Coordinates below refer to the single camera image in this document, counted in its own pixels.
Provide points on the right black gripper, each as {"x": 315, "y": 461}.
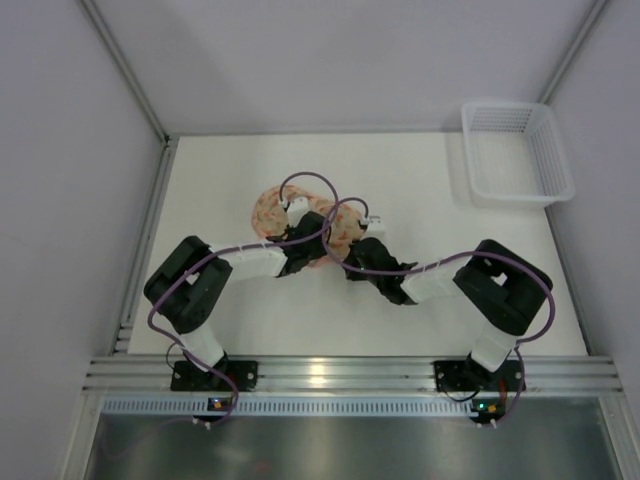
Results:
{"x": 364, "y": 248}

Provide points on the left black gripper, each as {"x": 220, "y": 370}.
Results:
{"x": 310, "y": 226}

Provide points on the peach floral mesh laundry bag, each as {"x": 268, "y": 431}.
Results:
{"x": 269, "y": 217}

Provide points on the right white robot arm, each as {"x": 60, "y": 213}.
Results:
{"x": 505, "y": 289}

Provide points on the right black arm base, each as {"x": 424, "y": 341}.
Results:
{"x": 466, "y": 375}

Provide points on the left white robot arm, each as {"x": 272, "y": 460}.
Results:
{"x": 188, "y": 284}

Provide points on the white plastic basket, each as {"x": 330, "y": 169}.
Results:
{"x": 515, "y": 155}

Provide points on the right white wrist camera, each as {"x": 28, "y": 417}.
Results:
{"x": 373, "y": 227}

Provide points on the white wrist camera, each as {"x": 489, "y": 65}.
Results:
{"x": 373, "y": 227}
{"x": 296, "y": 209}

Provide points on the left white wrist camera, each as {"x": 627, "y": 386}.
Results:
{"x": 296, "y": 209}

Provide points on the left aluminium frame post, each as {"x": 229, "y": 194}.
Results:
{"x": 107, "y": 38}

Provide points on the aluminium frame post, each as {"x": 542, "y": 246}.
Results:
{"x": 570, "y": 54}
{"x": 107, "y": 38}

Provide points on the aluminium mounting rail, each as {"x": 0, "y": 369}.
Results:
{"x": 564, "y": 376}

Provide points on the white slotted cable duct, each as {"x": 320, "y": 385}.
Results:
{"x": 292, "y": 406}

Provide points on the right aluminium frame post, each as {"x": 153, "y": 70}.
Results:
{"x": 570, "y": 54}

